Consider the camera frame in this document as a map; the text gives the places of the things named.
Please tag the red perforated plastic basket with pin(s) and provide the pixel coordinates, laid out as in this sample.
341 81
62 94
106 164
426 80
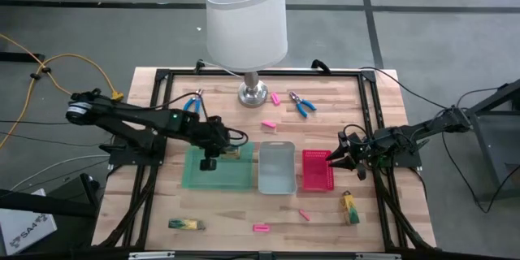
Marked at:
317 170

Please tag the black equipment stand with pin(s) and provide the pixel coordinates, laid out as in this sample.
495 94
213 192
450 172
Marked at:
44 205

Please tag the grey plastic bin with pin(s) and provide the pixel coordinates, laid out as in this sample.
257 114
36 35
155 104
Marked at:
277 170

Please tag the flat black bar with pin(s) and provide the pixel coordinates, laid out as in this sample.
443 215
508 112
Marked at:
20 57

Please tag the green translucent plastic tray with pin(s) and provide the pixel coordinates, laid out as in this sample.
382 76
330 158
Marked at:
227 176

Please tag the silver metal bracket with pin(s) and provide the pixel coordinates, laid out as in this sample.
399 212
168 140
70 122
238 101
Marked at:
150 255
378 256

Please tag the black frame clamp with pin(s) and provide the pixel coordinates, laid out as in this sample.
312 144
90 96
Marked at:
199 66
321 65

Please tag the white shade table lamp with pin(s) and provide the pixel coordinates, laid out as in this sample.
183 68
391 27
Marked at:
243 20

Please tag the white printed cardboard box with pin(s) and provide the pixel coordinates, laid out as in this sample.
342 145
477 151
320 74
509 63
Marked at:
24 227

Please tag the black metal cart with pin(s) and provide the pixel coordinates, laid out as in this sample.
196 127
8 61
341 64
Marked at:
487 138

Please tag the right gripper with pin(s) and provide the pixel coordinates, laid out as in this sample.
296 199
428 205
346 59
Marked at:
365 146

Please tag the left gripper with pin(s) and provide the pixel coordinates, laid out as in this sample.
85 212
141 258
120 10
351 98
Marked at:
209 134

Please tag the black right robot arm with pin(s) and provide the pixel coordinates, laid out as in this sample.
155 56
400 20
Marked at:
426 128

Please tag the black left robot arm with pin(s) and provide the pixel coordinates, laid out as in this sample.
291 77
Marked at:
122 111

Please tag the pink rubber eraser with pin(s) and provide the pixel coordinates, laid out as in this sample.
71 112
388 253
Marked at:
261 228
275 98
269 124
304 215

